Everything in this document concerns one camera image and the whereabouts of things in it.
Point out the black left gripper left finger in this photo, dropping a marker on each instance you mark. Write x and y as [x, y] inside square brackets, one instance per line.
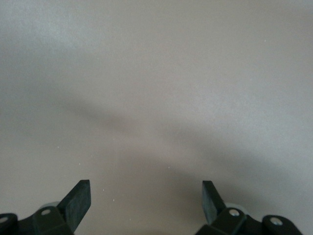
[73, 208]

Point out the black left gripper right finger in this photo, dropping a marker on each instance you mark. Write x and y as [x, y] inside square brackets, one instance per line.
[210, 205]

